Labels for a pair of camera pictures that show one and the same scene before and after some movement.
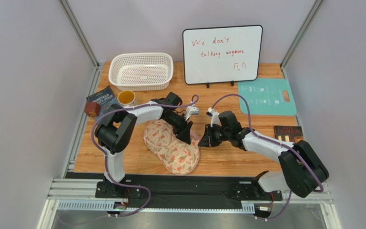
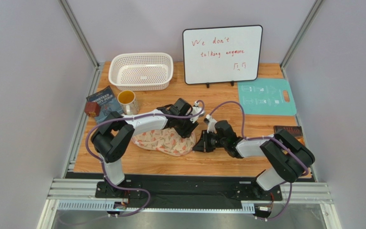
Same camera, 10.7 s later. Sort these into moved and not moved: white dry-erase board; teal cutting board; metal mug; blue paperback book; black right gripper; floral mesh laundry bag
Moved: black right gripper; floral mesh laundry bag
Not moved: white dry-erase board; blue paperback book; metal mug; teal cutting board
